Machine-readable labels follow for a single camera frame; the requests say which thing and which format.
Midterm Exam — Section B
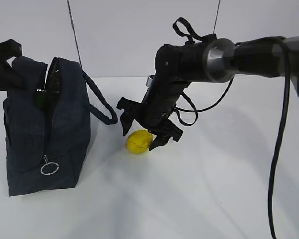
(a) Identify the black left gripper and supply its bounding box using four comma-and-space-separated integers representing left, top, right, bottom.
0, 39, 25, 91

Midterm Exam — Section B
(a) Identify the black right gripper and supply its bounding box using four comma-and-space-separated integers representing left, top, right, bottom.
117, 34, 216, 151

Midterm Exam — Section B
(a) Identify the yellow lemon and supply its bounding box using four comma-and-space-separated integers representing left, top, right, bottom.
125, 130, 154, 154

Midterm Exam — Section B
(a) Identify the dark green cucumber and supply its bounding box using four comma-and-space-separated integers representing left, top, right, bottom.
34, 89, 47, 109

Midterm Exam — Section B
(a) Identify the navy blue lunch bag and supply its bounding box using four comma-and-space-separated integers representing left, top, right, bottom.
3, 56, 118, 196

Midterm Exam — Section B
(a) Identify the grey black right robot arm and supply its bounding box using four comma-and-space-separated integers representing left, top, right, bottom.
117, 36, 299, 149

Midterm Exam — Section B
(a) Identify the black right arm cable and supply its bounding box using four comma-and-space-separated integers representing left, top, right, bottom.
173, 17, 291, 239

